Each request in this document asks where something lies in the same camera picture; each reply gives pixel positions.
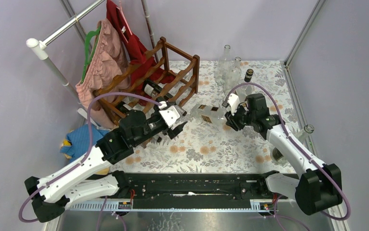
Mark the clear round bottle back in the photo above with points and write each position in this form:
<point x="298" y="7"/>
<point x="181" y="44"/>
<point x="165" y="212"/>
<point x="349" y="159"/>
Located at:
<point x="232" y="74"/>

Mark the white slotted cable duct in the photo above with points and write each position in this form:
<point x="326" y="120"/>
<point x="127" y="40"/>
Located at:
<point x="177" y="205"/>

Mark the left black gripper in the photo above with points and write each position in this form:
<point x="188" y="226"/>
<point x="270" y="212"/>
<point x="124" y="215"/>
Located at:
<point x="173" y="133"/>

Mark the pink hanging garment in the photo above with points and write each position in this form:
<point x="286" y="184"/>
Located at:
<point x="109" y="60"/>

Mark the yellow cloth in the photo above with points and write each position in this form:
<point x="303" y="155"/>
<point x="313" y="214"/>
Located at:
<point x="66" y="149"/>

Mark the silver clothes rail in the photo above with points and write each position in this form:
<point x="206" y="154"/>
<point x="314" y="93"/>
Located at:
<point x="61" y="50"/>

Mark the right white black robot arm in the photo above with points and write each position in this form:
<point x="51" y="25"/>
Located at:
<point x="318" y="186"/>

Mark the blue cloth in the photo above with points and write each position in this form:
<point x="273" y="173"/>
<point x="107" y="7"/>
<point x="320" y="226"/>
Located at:
<point x="80" y="140"/>

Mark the red hanging garment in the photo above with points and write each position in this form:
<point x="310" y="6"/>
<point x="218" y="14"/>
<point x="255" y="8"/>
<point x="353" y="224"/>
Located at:
<point x="135" y="49"/>

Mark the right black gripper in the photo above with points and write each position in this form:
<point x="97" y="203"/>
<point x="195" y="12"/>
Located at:
<point x="231" y="121"/>

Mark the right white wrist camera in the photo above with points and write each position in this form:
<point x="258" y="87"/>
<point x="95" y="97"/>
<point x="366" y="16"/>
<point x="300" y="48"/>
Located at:
<point x="232" y="102"/>

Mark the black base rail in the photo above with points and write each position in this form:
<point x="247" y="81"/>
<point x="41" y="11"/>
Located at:
<point x="149" y="186"/>

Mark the green wine bottle silver neck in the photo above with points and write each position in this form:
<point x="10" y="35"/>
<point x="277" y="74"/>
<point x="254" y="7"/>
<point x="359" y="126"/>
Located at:
<point x="152" y="89"/>

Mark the clear bottle black cap front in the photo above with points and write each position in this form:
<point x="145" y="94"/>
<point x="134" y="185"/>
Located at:
<point x="210" y="114"/>

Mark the green wine bottle brown label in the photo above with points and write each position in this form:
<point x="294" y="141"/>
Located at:
<point x="127" y="110"/>

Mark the brown wooden wine rack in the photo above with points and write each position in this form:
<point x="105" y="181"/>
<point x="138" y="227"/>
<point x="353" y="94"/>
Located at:
<point x="185" y="81"/>

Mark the green clothes hanger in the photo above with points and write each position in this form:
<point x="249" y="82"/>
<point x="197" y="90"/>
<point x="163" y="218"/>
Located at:
<point x="89" y="51"/>

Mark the floral tablecloth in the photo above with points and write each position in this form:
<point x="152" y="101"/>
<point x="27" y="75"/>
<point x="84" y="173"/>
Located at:
<point x="216" y="148"/>

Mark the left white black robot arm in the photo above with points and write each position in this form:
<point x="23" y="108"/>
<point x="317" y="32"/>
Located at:
<point x="57" y="192"/>

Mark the clear bottle dark label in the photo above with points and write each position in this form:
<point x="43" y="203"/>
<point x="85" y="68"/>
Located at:
<point x="301" y="136"/>

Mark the clear tall bottle back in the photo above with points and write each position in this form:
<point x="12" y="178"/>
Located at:
<point x="222" y="66"/>

